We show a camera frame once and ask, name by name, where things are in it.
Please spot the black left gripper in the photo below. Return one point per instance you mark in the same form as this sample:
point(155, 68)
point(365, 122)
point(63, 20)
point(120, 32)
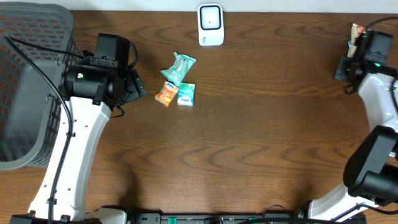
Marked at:
point(135, 88)

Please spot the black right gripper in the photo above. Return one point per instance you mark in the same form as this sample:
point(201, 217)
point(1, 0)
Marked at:
point(339, 67)

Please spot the large yellow wipes pack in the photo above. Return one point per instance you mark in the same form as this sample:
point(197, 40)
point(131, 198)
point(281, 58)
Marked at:
point(356, 31)

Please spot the orange Kleenex tissue pack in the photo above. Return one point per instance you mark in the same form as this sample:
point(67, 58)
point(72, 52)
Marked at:
point(167, 93)

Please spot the teal crinkled snack pack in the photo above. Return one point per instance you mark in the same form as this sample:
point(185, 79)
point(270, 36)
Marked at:
point(177, 72)

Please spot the teal Kleenex tissue pack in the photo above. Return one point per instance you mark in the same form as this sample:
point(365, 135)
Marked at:
point(186, 94)

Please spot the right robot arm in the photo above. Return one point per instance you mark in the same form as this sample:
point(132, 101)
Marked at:
point(369, 182)

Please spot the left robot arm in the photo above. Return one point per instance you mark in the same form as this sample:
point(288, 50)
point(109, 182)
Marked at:
point(90, 94)

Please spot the white barcode scanner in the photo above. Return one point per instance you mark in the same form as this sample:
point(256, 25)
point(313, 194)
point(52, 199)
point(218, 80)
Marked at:
point(210, 24)

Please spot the dark grey plastic basket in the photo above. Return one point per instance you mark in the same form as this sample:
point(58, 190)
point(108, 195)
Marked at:
point(30, 110)

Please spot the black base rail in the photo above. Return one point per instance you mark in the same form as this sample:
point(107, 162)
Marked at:
point(158, 218)

